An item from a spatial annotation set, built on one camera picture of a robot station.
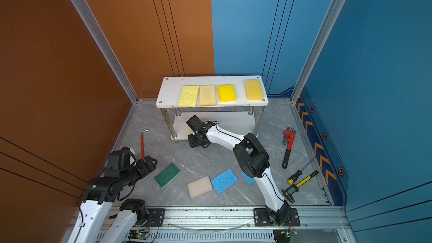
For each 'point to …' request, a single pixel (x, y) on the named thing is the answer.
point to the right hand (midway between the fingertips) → (193, 142)
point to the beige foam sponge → (199, 187)
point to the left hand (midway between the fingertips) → (152, 163)
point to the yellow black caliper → (295, 188)
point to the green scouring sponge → (166, 176)
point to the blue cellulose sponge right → (250, 180)
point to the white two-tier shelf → (235, 103)
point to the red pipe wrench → (289, 135)
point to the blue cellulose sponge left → (224, 180)
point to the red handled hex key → (142, 144)
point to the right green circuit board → (289, 232)
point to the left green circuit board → (138, 234)
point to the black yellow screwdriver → (299, 172)
